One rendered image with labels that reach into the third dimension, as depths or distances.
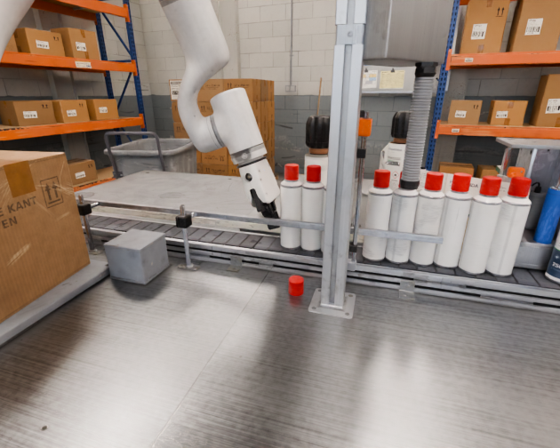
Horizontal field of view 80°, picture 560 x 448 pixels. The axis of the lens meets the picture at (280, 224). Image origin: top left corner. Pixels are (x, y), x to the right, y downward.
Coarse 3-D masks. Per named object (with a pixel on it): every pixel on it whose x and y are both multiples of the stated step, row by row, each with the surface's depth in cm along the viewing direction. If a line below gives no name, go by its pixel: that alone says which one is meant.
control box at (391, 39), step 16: (368, 0) 49; (384, 0) 47; (400, 0) 47; (416, 0) 49; (432, 0) 51; (448, 0) 54; (368, 16) 49; (384, 16) 48; (400, 16) 48; (416, 16) 50; (432, 16) 53; (448, 16) 55; (368, 32) 50; (384, 32) 48; (400, 32) 49; (416, 32) 51; (432, 32) 54; (448, 32) 56; (368, 48) 51; (384, 48) 49; (400, 48) 50; (416, 48) 52; (432, 48) 55; (368, 64) 58; (384, 64) 58; (400, 64) 58
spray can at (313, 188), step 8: (312, 168) 75; (320, 168) 75; (312, 176) 75; (320, 176) 76; (304, 184) 77; (312, 184) 76; (320, 184) 76; (304, 192) 77; (312, 192) 76; (320, 192) 76; (304, 200) 78; (312, 200) 76; (320, 200) 77; (304, 208) 78; (312, 208) 77; (320, 208) 78; (304, 216) 79; (312, 216) 78; (320, 216) 79; (304, 232) 80; (312, 232) 79; (320, 232) 80; (304, 240) 81; (312, 240) 80; (320, 240) 81; (304, 248) 82; (312, 248) 81; (320, 248) 82
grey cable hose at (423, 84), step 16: (416, 64) 55; (432, 64) 53; (416, 80) 55; (432, 80) 55; (416, 96) 56; (416, 112) 56; (416, 128) 57; (416, 144) 58; (416, 160) 59; (416, 176) 60
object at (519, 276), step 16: (96, 224) 98; (112, 224) 98; (128, 224) 98; (144, 224) 98; (160, 224) 98; (192, 240) 88; (208, 240) 88; (224, 240) 88; (240, 240) 88; (256, 240) 88; (272, 240) 88; (320, 256) 79; (432, 272) 72; (448, 272) 72; (512, 272) 72; (528, 272) 72; (544, 272) 72
